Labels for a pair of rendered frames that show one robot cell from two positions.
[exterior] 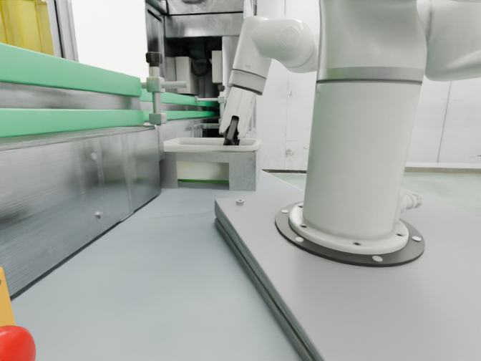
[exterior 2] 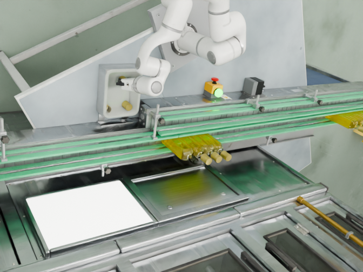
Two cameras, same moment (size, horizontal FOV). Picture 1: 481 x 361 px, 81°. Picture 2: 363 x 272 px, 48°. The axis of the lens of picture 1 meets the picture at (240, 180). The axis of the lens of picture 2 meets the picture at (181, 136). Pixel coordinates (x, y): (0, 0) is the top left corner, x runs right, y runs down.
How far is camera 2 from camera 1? 2.08 m
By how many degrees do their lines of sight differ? 107
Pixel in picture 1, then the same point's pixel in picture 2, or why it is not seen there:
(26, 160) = (200, 103)
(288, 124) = not seen: outside the picture
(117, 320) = (197, 76)
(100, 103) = (180, 114)
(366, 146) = not seen: hidden behind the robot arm
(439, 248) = (192, 20)
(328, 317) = not seen: hidden behind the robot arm
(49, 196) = (193, 100)
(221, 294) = (193, 62)
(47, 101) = (195, 111)
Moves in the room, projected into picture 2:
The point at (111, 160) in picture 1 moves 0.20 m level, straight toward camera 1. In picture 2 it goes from (176, 103) to (208, 81)
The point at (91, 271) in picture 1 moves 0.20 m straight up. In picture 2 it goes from (186, 88) to (208, 102)
